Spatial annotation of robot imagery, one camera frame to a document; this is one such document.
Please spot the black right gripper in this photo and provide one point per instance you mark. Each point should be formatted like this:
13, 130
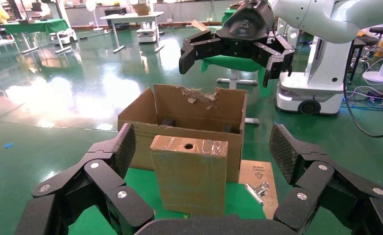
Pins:
246, 29

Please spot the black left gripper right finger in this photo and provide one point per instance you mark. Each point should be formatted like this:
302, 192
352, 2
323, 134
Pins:
324, 191

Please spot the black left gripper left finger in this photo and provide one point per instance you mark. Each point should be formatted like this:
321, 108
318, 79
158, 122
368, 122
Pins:
97, 181

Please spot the small taped cardboard box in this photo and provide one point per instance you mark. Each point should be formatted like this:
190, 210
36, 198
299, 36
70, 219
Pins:
188, 181

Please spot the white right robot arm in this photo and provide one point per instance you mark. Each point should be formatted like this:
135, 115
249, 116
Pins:
308, 16

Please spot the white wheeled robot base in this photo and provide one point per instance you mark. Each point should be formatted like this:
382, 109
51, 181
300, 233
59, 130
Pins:
308, 90

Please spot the large open cardboard carton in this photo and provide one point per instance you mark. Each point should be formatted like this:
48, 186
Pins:
175, 103

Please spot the brown cardboard box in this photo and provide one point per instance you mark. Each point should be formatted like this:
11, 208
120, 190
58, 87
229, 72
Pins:
142, 9

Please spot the wooden slat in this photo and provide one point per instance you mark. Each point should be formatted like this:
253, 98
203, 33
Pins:
198, 25

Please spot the silver binder clip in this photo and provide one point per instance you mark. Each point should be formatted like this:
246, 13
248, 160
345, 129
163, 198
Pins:
254, 192

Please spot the black foam block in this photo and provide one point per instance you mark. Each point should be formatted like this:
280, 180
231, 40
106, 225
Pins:
227, 128
168, 122

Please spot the small white mobile robot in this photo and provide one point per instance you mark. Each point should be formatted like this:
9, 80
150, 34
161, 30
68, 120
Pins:
63, 36
146, 34

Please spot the small blue floor scrap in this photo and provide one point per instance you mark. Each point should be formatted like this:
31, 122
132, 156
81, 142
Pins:
8, 145

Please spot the white desk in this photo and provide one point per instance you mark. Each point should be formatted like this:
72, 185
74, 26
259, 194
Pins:
130, 16

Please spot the black side table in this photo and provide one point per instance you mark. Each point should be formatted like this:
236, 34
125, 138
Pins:
360, 42

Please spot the white round floor stand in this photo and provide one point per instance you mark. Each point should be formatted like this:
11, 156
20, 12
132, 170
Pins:
376, 77

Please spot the black round stool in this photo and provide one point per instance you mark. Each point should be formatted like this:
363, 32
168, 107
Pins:
379, 30

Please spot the white standing fan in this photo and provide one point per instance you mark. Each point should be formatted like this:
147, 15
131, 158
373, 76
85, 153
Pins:
91, 6

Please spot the green covered long table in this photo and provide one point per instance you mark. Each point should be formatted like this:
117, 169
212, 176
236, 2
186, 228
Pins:
32, 26

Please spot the green covered pedestal table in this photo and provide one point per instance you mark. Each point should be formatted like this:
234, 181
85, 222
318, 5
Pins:
230, 63

